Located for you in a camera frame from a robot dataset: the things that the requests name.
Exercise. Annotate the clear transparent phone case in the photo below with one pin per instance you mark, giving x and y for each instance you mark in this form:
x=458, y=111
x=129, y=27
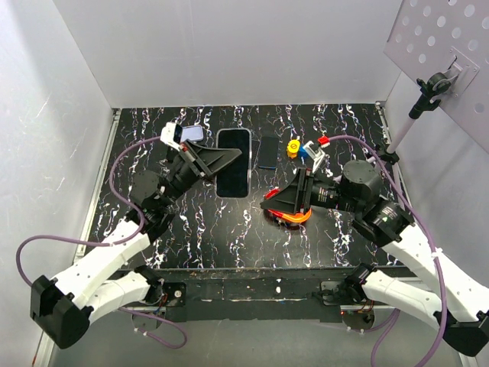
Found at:
x=249, y=153

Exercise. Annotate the lilac phone case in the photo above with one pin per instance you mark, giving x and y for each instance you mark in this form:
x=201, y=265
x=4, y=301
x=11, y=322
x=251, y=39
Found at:
x=194, y=133

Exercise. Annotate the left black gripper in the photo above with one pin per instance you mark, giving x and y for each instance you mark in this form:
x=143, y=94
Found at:
x=205, y=160

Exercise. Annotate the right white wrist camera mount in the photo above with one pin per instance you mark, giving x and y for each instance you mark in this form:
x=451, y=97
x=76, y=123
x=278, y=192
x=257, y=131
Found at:
x=315, y=150

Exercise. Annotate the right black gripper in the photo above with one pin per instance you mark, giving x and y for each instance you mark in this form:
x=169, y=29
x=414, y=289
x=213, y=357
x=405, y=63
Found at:
x=296, y=196

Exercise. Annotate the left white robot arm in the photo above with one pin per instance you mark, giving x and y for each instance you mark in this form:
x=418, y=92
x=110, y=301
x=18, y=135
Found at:
x=65, y=305

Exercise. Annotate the blue cube toy block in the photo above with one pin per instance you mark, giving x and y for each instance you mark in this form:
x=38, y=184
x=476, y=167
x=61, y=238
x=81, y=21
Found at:
x=303, y=153

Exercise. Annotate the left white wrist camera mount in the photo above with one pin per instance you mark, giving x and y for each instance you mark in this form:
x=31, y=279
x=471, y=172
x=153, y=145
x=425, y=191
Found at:
x=171, y=135

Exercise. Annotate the perforated lilac panel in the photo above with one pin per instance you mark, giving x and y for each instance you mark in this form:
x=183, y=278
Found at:
x=449, y=37

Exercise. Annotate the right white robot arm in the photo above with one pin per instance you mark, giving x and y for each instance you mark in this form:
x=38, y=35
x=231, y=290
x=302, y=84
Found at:
x=453, y=300

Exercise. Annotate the yellow round toy block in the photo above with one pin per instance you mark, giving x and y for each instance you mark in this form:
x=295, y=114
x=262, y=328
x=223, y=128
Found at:
x=293, y=148

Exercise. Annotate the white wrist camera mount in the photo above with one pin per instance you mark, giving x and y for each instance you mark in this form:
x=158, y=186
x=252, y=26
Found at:
x=315, y=150
x=171, y=135

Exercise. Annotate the red orange oval tray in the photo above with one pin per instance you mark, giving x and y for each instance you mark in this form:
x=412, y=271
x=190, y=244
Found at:
x=291, y=220

